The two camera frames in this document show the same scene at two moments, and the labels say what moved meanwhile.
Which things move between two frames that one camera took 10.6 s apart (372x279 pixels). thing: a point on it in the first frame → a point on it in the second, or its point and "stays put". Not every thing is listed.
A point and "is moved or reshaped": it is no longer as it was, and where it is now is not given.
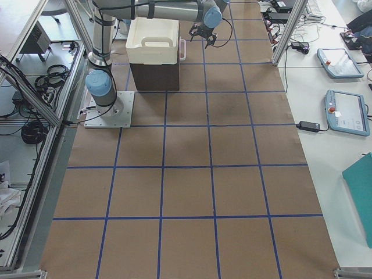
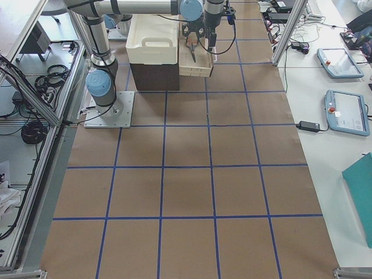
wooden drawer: x=182 y=49 is moved or reshaped
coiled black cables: x=34 y=132 stays put
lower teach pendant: x=346 y=113 stays put
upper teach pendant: x=339 y=64 stays put
